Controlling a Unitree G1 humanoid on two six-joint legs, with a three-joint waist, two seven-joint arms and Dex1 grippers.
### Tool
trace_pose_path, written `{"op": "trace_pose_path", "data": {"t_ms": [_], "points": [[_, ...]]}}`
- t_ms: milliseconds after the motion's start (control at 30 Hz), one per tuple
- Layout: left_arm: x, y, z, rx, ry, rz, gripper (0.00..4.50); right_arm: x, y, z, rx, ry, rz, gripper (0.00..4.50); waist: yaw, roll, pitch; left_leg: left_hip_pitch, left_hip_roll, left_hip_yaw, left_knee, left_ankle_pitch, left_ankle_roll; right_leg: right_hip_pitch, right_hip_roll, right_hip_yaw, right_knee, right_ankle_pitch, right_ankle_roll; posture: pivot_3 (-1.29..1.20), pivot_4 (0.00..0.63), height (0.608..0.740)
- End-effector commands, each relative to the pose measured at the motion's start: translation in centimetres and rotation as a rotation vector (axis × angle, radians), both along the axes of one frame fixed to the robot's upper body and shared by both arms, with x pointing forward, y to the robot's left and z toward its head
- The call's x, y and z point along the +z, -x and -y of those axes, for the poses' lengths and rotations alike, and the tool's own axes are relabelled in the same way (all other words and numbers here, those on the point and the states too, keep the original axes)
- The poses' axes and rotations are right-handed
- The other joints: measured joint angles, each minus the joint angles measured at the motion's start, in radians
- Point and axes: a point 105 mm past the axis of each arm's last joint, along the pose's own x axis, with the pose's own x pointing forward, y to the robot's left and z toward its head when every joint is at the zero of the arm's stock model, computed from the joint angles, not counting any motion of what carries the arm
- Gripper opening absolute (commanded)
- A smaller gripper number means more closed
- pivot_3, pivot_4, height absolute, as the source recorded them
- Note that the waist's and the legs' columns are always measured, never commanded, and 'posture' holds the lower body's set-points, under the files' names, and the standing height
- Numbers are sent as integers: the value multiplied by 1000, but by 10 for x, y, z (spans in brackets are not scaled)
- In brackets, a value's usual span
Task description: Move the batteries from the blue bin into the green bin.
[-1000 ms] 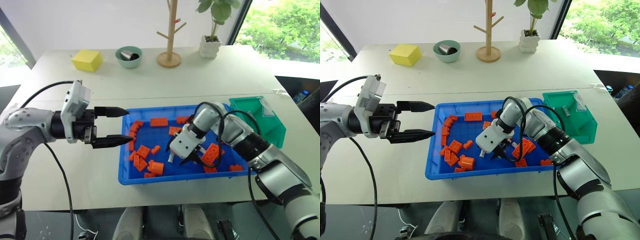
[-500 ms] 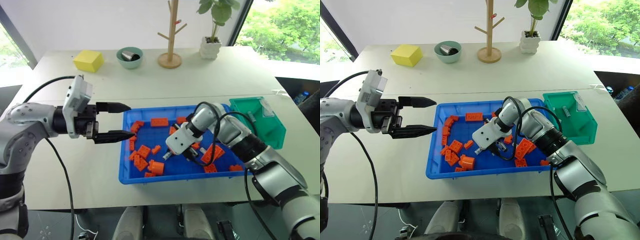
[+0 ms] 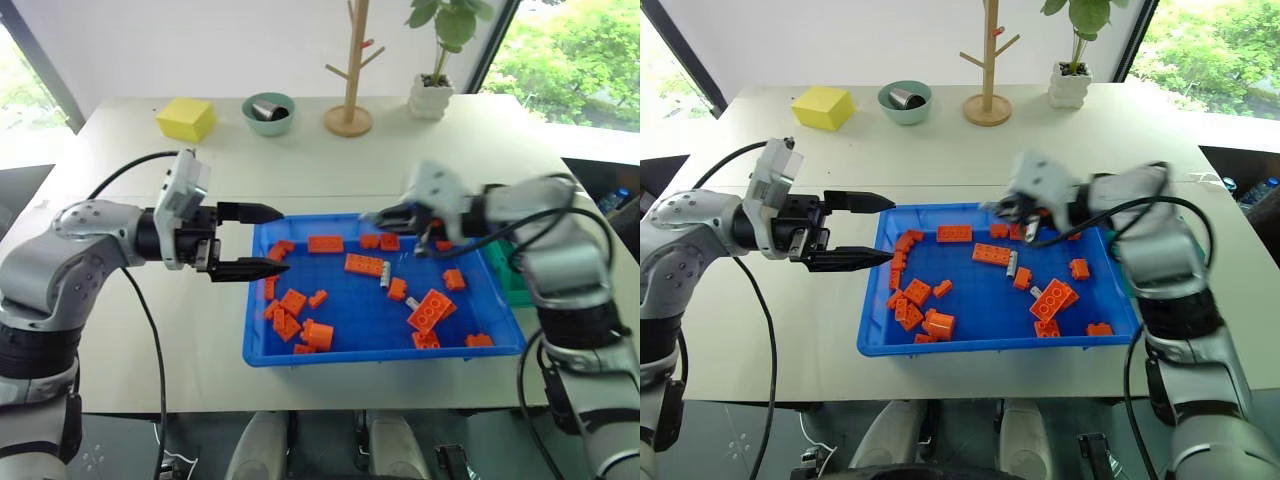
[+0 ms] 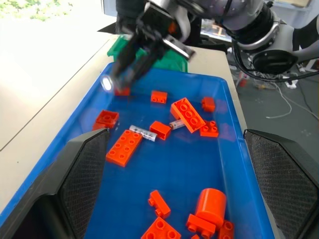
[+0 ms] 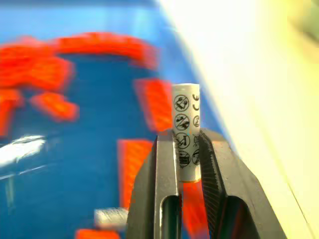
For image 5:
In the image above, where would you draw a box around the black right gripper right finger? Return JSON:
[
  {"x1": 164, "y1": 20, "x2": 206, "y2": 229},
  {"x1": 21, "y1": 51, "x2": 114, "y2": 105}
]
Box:
[{"x1": 198, "y1": 128, "x2": 288, "y2": 239}]

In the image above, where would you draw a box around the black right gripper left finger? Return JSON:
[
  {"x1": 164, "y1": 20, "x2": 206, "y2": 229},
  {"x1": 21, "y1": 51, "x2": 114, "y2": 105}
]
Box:
[{"x1": 126, "y1": 129, "x2": 181, "y2": 239}]

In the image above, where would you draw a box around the blue plastic bin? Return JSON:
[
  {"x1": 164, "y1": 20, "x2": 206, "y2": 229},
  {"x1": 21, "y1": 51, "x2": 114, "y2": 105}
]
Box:
[{"x1": 0, "y1": 0, "x2": 241, "y2": 239}]

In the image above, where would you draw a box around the white battery with warning icons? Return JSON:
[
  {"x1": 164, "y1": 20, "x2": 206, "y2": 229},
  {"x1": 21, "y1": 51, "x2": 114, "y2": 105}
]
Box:
[{"x1": 171, "y1": 84, "x2": 201, "y2": 184}]

